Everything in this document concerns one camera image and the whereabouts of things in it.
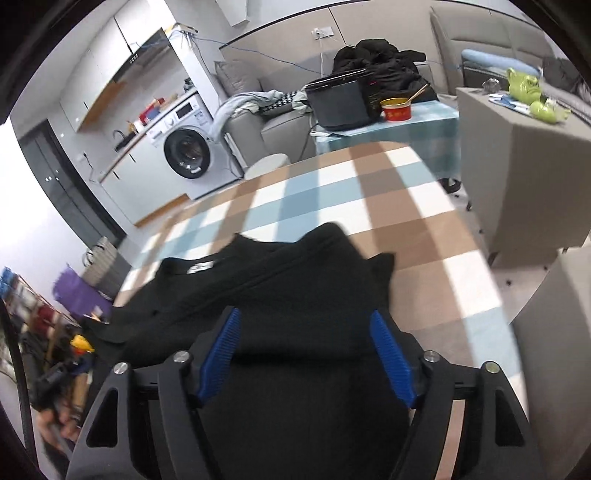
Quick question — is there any blue pillow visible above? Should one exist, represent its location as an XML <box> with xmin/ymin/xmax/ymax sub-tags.
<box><xmin>462</xmin><ymin>48</ymin><xmax>543</xmax><ymax>77</ymax></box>

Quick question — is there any pile of black clothes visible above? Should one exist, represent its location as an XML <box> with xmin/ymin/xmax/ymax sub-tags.
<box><xmin>332</xmin><ymin>39</ymin><xmax>439</xmax><ymax>118</ymax></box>

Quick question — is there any group of shoes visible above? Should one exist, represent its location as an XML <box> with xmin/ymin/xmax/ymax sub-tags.
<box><xmin>0</xmin><ymin>265</ymin><xmax>75</xmax><ymax>370</ymax></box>

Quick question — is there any steel range hood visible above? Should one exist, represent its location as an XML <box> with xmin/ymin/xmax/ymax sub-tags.
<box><xmin>111</xmin><ymin>28</ymin><xmax>178</xmax><ymax>83</ymax></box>

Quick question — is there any dark glass door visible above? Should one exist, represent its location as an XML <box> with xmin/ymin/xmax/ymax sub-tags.
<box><xmin>18</xmin><ymin>119</ymin><xmax>125</xmax><ymax>250</ymax></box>

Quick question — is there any white upper cabinet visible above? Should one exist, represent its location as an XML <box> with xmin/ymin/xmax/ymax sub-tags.
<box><xmin>60</xmin><ymin>2</ymin><xmax>162</xmax><ymax>132</ymax></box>

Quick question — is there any light blue garment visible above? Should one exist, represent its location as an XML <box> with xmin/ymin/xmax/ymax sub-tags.
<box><xmin>213</xmin><ymin>90</ymin><xmax>284</xmax><ymax>139</ymax></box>

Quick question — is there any person's left hand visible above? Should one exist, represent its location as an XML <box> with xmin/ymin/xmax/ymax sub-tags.
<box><xmin>38</xmin><ymin>410</ymin><xmax>82</xmax><ymax>442</ymax></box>

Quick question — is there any green ceramic teapot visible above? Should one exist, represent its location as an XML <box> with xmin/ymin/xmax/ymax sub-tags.
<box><xmin>505</xmin><ymin>67</ymin><xmax>543</xmax><ymax>105</ymax></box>

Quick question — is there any grey cube cabinet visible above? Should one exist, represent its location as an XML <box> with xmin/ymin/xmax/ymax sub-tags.
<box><xmin>455</xmin><ymin>85</ymin><xmax>591</xmax><ymax>268</ymax></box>

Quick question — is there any small green ceramic piece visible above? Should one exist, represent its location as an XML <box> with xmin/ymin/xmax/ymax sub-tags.
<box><xmin>530</xmin><ymin>99</ymin><xmax>571</xmax><ymax>124</ymax></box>

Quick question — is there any white washing machine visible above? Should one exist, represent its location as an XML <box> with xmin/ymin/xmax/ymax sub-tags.
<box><xmin>145</xmin><ymin>90</ymin><xmax>245</xmax><ymax>200</ymax></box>

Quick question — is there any teal tablecloth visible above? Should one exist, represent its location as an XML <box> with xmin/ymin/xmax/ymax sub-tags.
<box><xmin>314</xmin><ymin>99</ymin><xmax>462</xmax><ymax>181</ymax></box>

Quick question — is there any red plastic basket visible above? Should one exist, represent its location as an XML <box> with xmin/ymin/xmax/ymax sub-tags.
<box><xmin>139</xmin><ymin>99</ymin><xmax>167</xmax><ymax>123</ymax></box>

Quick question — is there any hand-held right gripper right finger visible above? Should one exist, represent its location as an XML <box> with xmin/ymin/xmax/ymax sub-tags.
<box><xmin>369</xmin><ymin>309</ymin><xmax>543</xmax><ymax>480</ymax></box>

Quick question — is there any black rice cooker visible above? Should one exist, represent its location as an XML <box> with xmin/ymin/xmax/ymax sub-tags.
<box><xmin>305</xmin><ymin>68</ymin><xmax>384</xmax><ymax>131</ymax></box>

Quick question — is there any black knit sweater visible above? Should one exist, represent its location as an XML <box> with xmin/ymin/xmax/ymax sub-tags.
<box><xmin>83</xmin><ymin>222</ymin><xmax>416</xmax><ymax>480</ymax></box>

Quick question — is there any purple bag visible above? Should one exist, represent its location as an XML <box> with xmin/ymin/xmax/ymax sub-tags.
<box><xmin>53</xmin><ymin>265</ymin><xmax>114</xmax><ymax>319</ymax></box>

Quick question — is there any houndstooth cushion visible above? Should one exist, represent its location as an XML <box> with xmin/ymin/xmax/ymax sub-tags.
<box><xmin>261</xmin><ymin>91</ymin><xmax>301</xmax><ymax>116</ymax></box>

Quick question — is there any white kitchen counter cabinet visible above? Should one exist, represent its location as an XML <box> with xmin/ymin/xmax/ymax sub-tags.
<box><xmin>99</xmin><ymin>134</ymin><xmax>195</xmax><ymax>227</ymax></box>

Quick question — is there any woven laundry basket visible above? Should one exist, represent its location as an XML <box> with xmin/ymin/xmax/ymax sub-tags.
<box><xmin>83</xmin><ymin>236</ymin><xmax>130</xmax><ymax>301</ymax></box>

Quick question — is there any grey cushion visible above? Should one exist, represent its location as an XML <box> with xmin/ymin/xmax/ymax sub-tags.
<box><xmin>215</xmin><ymin>60</ymin><xmax>264</xmax><ymax>96</ymax></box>

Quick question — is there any white round stool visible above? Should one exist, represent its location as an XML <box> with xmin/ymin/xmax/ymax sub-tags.
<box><xmin>243</xmin><ymin>154</ymin><xmax>291</xmax><ymax>181</ymax></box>

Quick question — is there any dark jacket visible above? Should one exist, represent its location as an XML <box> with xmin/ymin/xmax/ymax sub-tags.
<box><xmin>540</xmin><ymin>56</ymin><xmax>585</xmax><ymax>93</ymax></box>

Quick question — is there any grey sofa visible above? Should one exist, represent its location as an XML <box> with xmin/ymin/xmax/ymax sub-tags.
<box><xmin>217</xmin><ymin>60</ymin><xmax>320</xmax><ymax>169</ymax></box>

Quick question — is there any grey fabric stool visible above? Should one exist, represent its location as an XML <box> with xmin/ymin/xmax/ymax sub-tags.
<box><xmin>510</xmin><ymin>251</ymin><xmax>591</xmax><ymax>480</ymax></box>

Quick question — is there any grey hoodie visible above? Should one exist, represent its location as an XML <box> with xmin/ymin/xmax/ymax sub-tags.
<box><xmin>291</xmin><ymin>90</ymin><xmax>315</xmax><ymax>114</ymax></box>

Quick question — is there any checkered tablecloth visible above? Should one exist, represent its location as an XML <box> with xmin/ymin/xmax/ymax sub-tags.
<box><xmin>111</xmin><ymin>141</ymin><xmax>525</xmax><ymax>480</ymax></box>

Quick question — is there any red bowl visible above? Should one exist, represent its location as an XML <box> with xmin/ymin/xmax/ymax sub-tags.
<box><xmin>380</xmin><ymin>98</ymin><xmax>413</xmax><ymax>123</ymax></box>

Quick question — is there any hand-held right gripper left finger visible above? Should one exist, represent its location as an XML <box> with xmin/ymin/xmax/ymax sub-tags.
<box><xmin>65</xmin><ymin>305</ymin><xmax>243</xmax><ymax>480</ymax></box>

